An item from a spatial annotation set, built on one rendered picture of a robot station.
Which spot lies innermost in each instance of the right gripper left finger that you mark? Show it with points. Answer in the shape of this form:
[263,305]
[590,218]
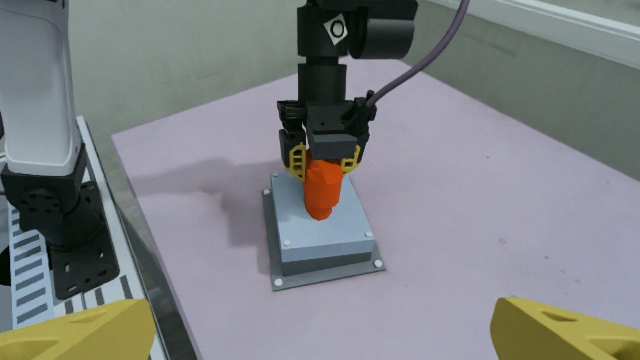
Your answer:
[120,330]

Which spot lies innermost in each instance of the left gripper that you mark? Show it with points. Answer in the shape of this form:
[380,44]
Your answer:
[324,83]

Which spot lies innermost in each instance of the light blue square plate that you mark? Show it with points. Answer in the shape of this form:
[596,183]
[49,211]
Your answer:
[342,233]

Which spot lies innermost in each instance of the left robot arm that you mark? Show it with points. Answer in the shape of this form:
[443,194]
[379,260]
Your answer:
[46,162]

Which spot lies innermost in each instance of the white slotted rail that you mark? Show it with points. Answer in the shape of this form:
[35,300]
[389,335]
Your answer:
[129,284]

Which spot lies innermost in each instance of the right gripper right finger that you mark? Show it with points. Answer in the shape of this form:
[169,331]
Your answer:
[522,329]

